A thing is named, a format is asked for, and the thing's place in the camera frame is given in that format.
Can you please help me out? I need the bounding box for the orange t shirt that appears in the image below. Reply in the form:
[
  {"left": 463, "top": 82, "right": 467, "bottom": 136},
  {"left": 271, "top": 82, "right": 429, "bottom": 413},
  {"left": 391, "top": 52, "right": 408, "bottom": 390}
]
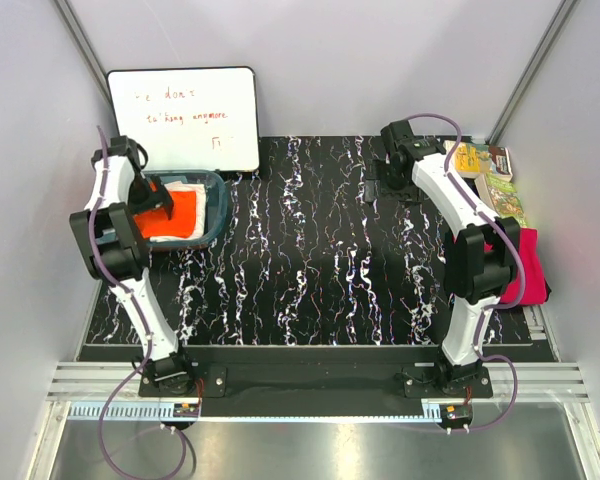
[{"left": 132, "top": 182, "right": 207, "bottom": 240}]

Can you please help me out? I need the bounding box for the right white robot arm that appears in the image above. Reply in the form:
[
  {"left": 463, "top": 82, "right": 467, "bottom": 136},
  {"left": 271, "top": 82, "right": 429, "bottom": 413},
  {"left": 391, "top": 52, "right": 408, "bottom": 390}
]
[{"left": 365, "top": 118, "right": 526, "bottom": 398}]

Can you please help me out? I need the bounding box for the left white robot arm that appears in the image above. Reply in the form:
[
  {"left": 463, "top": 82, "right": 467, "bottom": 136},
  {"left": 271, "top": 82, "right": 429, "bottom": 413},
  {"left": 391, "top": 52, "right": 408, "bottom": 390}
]
[{"left": 69, "top": 136, "right": 196, "bottom": 396}]

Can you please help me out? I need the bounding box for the white t shirt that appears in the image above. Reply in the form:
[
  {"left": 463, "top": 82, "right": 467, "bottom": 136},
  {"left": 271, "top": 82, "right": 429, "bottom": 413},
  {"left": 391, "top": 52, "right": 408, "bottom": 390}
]
[{"left": 142, "top": 179, "right": 209, "bottom": 246}]

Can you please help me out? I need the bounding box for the teal plastic bin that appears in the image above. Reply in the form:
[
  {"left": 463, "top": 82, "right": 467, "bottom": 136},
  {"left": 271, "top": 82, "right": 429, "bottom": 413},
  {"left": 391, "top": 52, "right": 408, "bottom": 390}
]
[{"left": 70, "top": 157, "right": 228, "bottom": 254}]

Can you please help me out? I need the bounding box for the yellow paperback book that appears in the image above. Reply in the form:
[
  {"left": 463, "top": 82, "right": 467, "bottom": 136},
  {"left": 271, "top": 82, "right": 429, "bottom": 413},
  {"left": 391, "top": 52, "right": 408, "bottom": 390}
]
[{"left": 451, "top": 142, "right": 513, "bottom": 181}]

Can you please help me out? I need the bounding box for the white whiteboard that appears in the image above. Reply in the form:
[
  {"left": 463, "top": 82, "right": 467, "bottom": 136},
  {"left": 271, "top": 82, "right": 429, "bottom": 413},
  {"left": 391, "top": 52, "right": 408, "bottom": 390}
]
[{"left": 107, "top": 66, "right": 260, "bottom": 172}]

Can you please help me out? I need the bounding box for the green paperback book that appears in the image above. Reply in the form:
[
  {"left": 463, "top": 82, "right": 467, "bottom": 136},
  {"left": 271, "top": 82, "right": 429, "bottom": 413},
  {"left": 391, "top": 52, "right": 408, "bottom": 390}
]
[{"left": 475, "top": 173, "right": 529, "bottom": 228}]

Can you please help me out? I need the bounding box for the magenta folded t shirt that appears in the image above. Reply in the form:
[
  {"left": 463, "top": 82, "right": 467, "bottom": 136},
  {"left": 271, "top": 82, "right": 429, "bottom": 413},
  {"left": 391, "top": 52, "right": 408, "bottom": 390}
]
[{"left": 513, "top": 228, "right": 546, "bottom": 303}]

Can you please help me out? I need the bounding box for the left connector box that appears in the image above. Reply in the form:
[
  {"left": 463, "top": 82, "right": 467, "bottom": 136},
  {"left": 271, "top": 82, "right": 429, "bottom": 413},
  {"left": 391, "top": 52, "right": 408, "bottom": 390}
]
[{"left": 173, "top": 402, "right": 201, "bottom": 418}]

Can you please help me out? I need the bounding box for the connector box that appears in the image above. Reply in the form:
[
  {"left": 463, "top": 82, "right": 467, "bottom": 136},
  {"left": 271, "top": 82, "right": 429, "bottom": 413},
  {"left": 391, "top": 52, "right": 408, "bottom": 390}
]
[
  {"left": 439, "top": 403, "right": 473, "bottom": 435},
  {"left": 173, "top": 402, "right": 201, "bottom": 418}
]

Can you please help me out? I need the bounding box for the right connector box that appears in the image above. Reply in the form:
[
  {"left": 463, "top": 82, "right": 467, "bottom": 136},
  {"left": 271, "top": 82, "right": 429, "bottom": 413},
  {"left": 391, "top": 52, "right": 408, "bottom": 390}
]
[{"left": 439, "top": 403, "right": 473, "bottom": 435}]

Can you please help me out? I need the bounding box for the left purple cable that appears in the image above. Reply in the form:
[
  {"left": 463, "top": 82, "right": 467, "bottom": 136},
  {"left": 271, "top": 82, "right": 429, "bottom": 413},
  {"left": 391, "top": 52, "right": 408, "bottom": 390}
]
[{"left": 88, "top": 124, "right": 197, "bottom": 476}]

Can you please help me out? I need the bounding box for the purple cable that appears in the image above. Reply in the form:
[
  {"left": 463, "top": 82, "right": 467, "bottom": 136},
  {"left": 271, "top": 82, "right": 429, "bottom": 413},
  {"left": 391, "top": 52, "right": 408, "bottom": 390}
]
[
  {"left": 88, "top": 124, "right": 197, "bottom": 476},
  {"left": 397, "top": 112, "right": 525, "bottom": 432}
]

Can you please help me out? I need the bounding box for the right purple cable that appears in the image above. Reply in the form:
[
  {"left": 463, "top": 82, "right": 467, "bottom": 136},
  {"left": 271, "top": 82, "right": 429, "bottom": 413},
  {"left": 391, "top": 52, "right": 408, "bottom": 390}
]
[{"left": 397, "top": 112, "right": 525, "bottom": 432}]

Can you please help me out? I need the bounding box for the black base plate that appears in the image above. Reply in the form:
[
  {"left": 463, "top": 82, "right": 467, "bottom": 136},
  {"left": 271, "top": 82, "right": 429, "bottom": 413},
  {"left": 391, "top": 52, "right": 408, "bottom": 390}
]
[{"left": 138, "top": 344, "right": 494, "bottom": 419}]

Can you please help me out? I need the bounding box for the white cable duct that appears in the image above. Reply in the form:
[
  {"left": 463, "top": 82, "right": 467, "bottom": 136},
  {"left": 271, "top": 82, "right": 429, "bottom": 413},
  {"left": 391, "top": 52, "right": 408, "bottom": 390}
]
[{"left": 68, "top": 401, "right": 197, "bottom": 422}]

